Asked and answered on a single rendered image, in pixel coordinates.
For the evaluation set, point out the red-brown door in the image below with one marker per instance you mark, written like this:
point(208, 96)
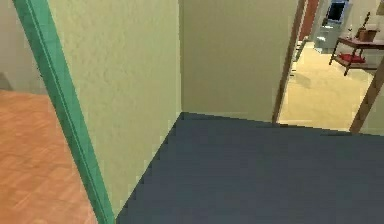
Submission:
point(308, 18)

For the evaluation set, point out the pale blue cabinet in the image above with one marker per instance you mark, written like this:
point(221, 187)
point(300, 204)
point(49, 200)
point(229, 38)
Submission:
point(331, 26)

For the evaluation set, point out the red cushion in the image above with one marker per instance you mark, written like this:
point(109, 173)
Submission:
point(352, 58)

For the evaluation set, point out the dark wooden side table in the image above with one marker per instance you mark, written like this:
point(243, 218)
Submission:
point(358, 44)

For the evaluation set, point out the brown plant pot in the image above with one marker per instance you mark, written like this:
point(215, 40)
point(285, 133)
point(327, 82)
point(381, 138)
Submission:
point(367, 34)

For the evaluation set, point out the brown door frame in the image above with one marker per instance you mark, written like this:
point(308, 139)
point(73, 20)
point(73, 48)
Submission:
point(287, 66)

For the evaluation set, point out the green door frame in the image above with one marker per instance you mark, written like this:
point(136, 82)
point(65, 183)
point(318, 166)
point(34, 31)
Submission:
point(66, 110)

